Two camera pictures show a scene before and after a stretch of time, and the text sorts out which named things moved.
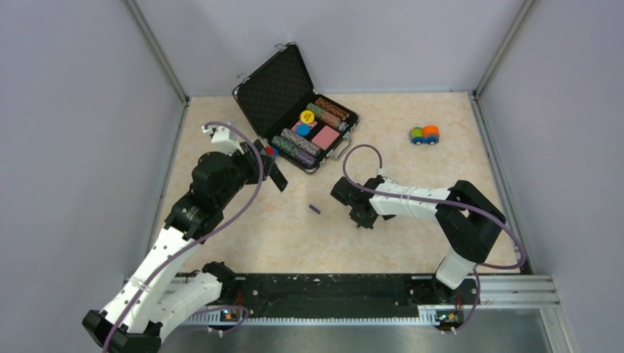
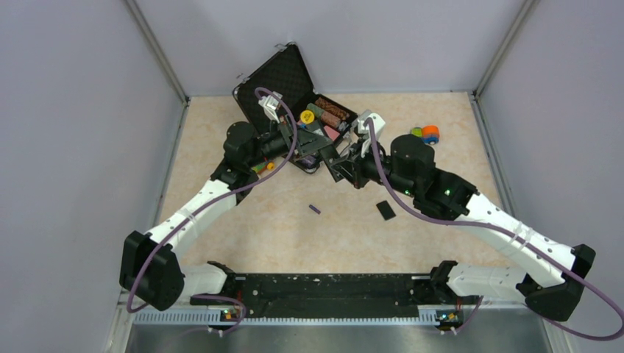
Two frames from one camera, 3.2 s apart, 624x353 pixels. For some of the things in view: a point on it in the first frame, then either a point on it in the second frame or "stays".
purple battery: (314, 209) stays
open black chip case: (305, 127) stays
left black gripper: (249, 159) → (309, 142)
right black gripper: (363, 222) → (352, 165)
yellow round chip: (307, 116) stays
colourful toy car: (426, 134) stays
